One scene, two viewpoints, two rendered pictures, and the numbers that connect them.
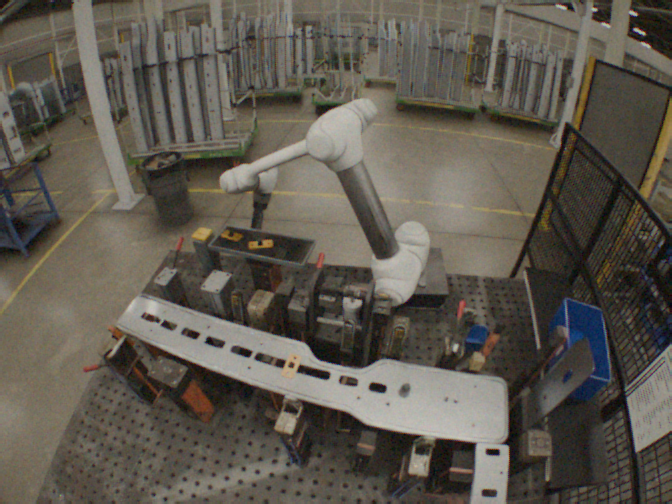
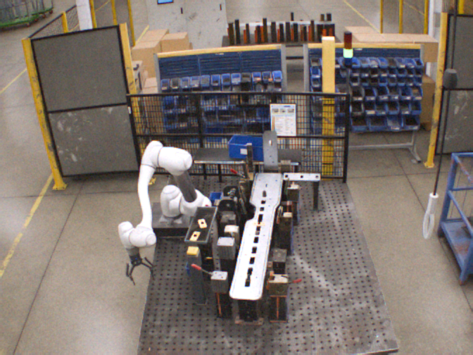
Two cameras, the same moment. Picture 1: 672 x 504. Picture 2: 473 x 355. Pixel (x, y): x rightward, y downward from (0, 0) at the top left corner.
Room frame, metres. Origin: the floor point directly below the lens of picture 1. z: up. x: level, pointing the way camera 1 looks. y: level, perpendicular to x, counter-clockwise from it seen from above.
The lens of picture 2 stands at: (0.83, 2.75, 3.02)
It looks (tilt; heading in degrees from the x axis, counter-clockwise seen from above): 32 degrees down; 266
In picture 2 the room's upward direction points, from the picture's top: 5 degrees counter-clockwise
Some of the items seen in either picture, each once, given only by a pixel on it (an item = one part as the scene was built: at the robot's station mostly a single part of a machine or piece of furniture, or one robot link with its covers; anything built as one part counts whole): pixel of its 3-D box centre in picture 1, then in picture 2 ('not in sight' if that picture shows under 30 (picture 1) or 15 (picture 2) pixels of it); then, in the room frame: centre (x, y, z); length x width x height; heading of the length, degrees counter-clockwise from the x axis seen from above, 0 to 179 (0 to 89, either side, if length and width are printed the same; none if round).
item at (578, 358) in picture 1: (554, 386); (269, 150); (0.29, -0.57, 1.17); 0.12 x 0.01 x 0.34; 164
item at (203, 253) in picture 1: (215, 277); (197, 278); (0.95, 0.51, 0.92); 0.08 x 0.08 x 0.44; 74
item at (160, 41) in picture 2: not in sight; (165, 65); (1.26, -5.09, 0.52); 1.20 x 0.80 x 1.05; 80
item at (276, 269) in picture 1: (269, 290); (205, 251); (0.88, 0.26, 0.92); 0.10 x 0.08 x 0.45; 74
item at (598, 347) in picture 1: (578, 348); (248, 147); (0.43, -0.79, 1.10); 0.30 x 0.17 x 0.13; 155
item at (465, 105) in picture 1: (439, 74); not in sight; (7.32, -2.27, 0.88); 1.91 x 1.00 x 1.76; 80
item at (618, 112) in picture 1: (600, 175); (87, 111); (2.08, -2.32, 1.00); 1.34 x 0.14 x 2.00; 173
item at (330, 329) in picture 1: (341, 332); (232, 220); (0.66, -0.02, 0.94); 0.18 x 0.13 x 0.49; 74
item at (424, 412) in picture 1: (284, 367); (260, 226); (0.49, 0.15, 1.00); 1.38 x 0.22 x 0.02; 74
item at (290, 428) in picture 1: (295, 437); (285, 234); (0.31, 0.12, 0.87); 0.12 x 0.09 x 0.35; 164
